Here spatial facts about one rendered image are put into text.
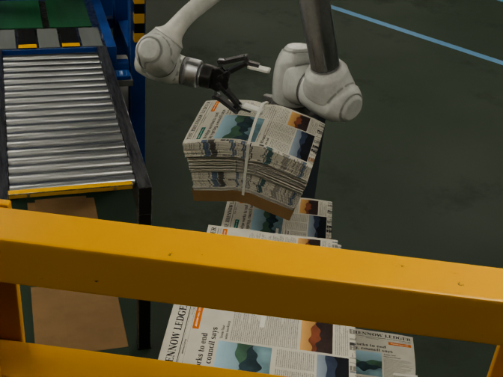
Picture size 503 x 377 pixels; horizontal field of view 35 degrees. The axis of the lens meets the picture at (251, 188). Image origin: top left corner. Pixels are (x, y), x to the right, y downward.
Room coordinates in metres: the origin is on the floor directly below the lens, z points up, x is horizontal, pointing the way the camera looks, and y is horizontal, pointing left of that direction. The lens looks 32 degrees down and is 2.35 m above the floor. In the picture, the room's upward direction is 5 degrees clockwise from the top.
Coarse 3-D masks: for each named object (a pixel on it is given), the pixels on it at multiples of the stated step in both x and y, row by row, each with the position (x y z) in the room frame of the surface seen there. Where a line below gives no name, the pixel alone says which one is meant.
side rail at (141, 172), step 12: (108, 60) 3.53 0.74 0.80; (108, 72) 3.39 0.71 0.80; (108, 84) 3.26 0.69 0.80; (120, 96) 3.14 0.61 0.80; (120, 108) 3.03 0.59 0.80; (120, 120) 2.92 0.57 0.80; (132, 132) 2.83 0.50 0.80; (132, 144) 2.73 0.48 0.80; (132, 156) 2.63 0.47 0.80; (132, 168) 2.55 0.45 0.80; (144, 168) 2.55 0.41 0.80; (144, 180) 2.47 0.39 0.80; (132, 192) 2.55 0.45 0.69; (144, 192) 2.42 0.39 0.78; (144, 204) 2.42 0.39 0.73
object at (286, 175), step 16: (288, 112) 2.36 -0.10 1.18; (272, 128) 2.24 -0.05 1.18; (288, 128) 2.27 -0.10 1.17; (304, 128) 2.29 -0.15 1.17; (320, 128) 2.33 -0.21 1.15; (272, 144) 2.14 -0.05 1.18; (288, 144) 2.17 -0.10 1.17; (304, 144) 2.20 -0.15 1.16; (272, 160) 2.11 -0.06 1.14; (288, 160) 2.10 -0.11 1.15; (304, 160) 2.11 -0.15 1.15; (256, 176) 2.12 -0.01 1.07; (272, 176) 2.11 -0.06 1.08; (288, 176) 2.10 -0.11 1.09; (304, 176) 2.10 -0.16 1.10; (256, 192) 2.13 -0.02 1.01; (272, 192) 2.12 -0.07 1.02; (288, 192) 2.11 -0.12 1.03; (288, 208) 2.11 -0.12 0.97
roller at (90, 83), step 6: (12, 84) 3.17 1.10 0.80; (18, 84) 3.18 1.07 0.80; (24, 84) 3.18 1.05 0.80; (30, 84) 3.19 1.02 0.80; (36, 84) 3.20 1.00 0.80; (42, 84) 3.20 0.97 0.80; (48, 84) 3.21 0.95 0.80; (54, 84) 3.22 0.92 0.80; (60, 84) 3.22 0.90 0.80; (66, 84) 3.23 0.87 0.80; (72, 84) 3.24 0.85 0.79; (78, 84) 3.25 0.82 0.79; (84, 84) 3.25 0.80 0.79; (90, 84) 3.26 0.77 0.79; (96, 84) 3.27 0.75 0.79; (102, 84) 3.28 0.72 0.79; (6, 90) 3.14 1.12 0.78; (12, 90) 3.15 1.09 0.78
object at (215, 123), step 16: (208, 112) 2.34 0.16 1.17; (224, 112) 2.33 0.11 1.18; (240, 112) 2.32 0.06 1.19; (192, 128) 2.24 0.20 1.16; (208, 128) 2.23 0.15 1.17; (224, 128) 2.22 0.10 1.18; (240, 128) 2.22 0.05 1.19; (192, 144) 2.15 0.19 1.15; (208, 144) 2.14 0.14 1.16; (224, 144) 2.13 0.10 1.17; (192, 160) 2.16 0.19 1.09; (208, 160) 2.15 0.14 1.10; (224, 160) 2.14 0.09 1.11; (192, 176) 2.16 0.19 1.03; (208, 176) 2.15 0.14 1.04; (224, 176) 2.15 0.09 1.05
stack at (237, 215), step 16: (240, 208) 2.30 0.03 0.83; (256, 208) 2.31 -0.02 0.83; (304, 208) 2.33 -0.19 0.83; (320, 208) 2.34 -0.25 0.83; (224, 224) 2.19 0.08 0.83; (240, 224) 2.20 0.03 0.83; (256, 224) 2.21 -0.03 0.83; (272, 224) 2.22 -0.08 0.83; (288, 224) 2.22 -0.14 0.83; (304, 224) 2.23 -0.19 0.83; (320, 224) 2.24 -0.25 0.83
